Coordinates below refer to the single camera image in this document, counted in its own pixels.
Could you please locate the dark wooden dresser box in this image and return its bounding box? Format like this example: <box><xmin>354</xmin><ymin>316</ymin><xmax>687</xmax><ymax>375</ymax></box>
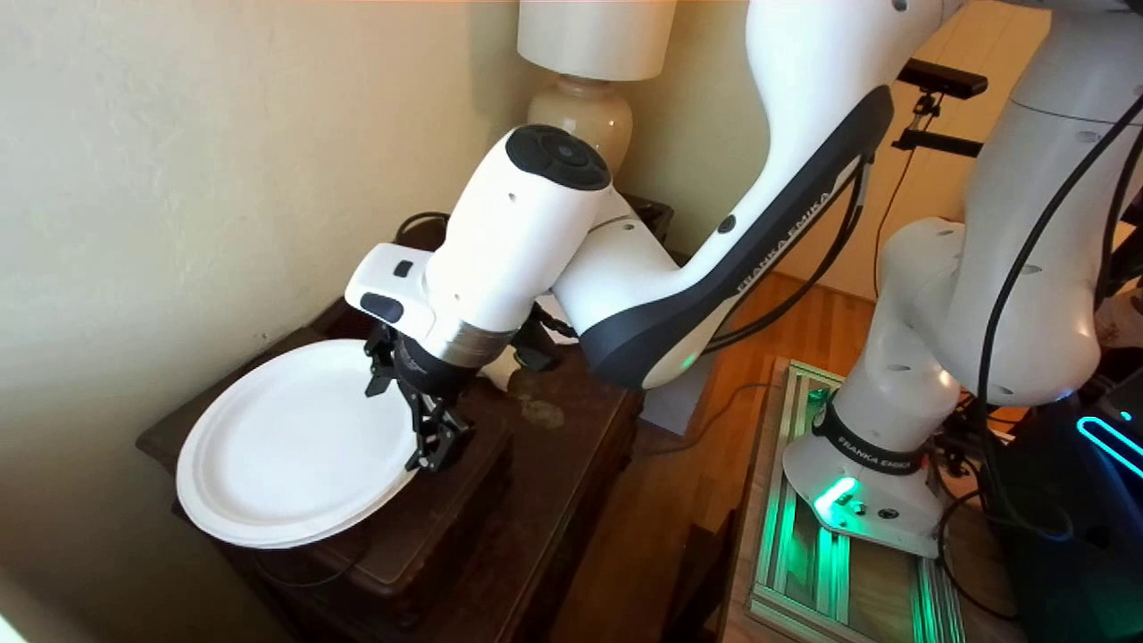
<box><xmin>130</xmin><ymin>324</ymin><xmax>522</xmax><ymax>599</ymax></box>

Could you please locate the white paper plate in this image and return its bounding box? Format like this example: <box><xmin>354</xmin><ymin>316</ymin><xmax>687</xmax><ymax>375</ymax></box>
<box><xmin>172</xmin><ymin>335</ymin><xmax>421</xmax><ymax>555</ymax></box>

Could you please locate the black base cable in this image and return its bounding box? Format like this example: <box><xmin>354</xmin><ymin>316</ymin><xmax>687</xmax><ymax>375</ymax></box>
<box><xmin>975</xmin><ymin>101</ymin><xmax>1143</xmax><ymax>405</ymax></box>

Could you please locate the beige ceramic table lamp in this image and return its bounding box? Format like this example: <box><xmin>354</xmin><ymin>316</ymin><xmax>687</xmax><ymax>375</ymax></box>
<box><xmin>515</xmin><ymin>0</ymin><xmax>677</xmax><ymax>173</ymax></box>

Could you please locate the black stereo camera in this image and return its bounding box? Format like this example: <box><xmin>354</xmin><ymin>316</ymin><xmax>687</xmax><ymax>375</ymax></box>
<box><xmin>892</xmin><ymin>53</ymin><xmax>994</xmax><ymax>104</ymax></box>

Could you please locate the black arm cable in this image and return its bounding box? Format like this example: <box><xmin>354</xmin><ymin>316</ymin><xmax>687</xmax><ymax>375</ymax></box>
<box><xmin>698</xmin><ymin>153</ymin><xmax>873</xmax><ymax>357</ymax></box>

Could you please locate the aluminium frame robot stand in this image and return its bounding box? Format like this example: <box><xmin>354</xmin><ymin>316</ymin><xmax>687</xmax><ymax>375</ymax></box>
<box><xmin>721</xmin><ymin>354</ymin><xmax>971</xmax><ymax>643</ymax></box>

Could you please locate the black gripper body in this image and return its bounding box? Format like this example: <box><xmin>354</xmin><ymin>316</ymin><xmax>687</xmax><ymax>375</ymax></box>
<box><xmin>361</xmin><ymin>324</ymin><xmax>479</xmax><ymax>405</ymax></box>

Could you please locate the dark wooden table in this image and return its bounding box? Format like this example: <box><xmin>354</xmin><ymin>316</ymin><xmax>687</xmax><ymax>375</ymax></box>
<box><xmin>130</xmin><ymin>194</ymin><xmax>698</xmax><ymax>643</ymax></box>

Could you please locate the black computer with blue light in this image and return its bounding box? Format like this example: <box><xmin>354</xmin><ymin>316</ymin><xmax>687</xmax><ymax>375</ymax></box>
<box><xmin>977</xmin><ymin>354</ymin><xmax>1143</xmax><ymax>643</ymax></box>

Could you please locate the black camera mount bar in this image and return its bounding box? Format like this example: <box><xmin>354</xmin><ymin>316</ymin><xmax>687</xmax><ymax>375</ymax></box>
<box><xmin>889</xmin><ymin>94</ymin><xmax>994</xmax><ymax>166</ymax></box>

